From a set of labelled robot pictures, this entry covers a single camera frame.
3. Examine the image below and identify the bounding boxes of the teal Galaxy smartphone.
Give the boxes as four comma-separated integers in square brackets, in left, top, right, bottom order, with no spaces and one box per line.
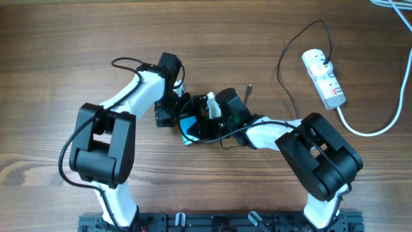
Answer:
[180,116,200,141]

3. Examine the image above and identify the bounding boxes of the black USB charging cable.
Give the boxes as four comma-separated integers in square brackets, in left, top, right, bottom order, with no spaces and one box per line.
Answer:
[243,20,333,120]

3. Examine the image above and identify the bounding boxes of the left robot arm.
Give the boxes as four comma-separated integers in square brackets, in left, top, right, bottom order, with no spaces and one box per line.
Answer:
[61,52,190,231]

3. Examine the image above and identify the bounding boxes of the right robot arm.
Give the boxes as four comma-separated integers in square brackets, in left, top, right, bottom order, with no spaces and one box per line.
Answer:
[176,88,363,231]

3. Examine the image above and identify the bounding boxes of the white USB charger plug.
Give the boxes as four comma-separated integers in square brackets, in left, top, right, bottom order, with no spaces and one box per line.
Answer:
[308,61,333,77]

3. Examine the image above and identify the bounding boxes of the white power strip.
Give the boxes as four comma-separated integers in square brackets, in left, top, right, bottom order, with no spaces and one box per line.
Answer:
[302,49,346,110]

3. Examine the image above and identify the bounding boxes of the black right camera cable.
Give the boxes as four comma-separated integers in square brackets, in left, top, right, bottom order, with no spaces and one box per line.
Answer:
[178,94,353,226]

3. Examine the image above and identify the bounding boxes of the black camera cable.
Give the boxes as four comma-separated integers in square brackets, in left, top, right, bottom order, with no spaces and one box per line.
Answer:
[178,94,353,226]
[57,57,145,232]

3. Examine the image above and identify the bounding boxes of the black left camera cable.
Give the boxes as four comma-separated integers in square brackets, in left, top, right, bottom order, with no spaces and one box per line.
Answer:
[57,57,145,232]

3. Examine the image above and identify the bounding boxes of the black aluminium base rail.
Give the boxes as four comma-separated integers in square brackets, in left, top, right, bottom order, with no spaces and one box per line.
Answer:
[77,211,365,232]

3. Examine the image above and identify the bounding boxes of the white power strip cord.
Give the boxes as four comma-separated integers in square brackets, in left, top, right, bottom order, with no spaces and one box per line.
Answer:
[336,47,412,138]

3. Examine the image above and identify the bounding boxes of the white cables at corner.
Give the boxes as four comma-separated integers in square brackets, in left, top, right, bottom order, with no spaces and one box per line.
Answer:
[369,0,412,25]

